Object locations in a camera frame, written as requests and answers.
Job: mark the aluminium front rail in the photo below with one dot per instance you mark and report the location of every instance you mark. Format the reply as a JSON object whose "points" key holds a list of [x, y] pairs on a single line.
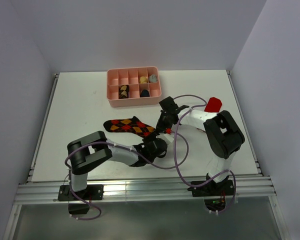
{"points": [[166, 189]]}

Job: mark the red orange argyle sock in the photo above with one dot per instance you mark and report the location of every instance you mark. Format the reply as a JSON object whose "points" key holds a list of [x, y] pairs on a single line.
{"points": [[128, 125]]}

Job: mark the red christmas sock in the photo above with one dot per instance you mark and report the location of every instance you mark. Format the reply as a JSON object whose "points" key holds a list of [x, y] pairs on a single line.
{"points": [[212, 107]]}

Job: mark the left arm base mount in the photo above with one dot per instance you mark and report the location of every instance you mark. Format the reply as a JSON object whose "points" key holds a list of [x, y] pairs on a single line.
{"points": [[93, 192]]}

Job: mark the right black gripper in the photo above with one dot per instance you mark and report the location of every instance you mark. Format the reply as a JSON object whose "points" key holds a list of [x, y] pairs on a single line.
{"points": [[160, 127]]}

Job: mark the pink divided organizer box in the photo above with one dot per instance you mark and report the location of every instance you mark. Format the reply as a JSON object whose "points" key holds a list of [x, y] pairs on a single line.
{"points": [[117, 77]]}

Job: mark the dark navy rolled sock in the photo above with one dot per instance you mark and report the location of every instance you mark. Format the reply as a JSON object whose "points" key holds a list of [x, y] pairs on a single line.
{"points": [[144, 93]]}

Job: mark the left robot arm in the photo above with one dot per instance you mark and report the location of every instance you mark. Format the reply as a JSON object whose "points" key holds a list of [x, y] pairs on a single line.
{"points": [[88, 152]]}

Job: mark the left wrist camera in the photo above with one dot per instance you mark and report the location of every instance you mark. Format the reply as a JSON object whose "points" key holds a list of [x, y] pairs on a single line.
{"points": [[167, 136]]}

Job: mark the brown yellow argyle sock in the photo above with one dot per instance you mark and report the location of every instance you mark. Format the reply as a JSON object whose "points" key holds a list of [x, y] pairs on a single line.
{"points": [[123, 92]]}

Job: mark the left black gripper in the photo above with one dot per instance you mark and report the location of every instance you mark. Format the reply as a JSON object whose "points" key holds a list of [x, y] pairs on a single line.
{"points": [[146, 140]]}

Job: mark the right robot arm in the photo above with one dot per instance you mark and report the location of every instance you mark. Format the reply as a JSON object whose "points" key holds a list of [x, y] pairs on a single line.
{"points": [[224, 136]]}

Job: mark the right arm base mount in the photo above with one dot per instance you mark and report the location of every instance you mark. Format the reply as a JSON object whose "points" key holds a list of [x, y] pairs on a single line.
{"points": [[219, 191]]}

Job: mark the grey rolled sock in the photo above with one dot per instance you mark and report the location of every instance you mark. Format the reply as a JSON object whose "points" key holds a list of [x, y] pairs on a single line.
{"points": [[153, 78]]}

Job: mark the yellow rolled sock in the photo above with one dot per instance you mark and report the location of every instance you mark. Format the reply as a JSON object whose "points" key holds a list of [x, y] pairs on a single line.
{"points": [[143, 80]]}

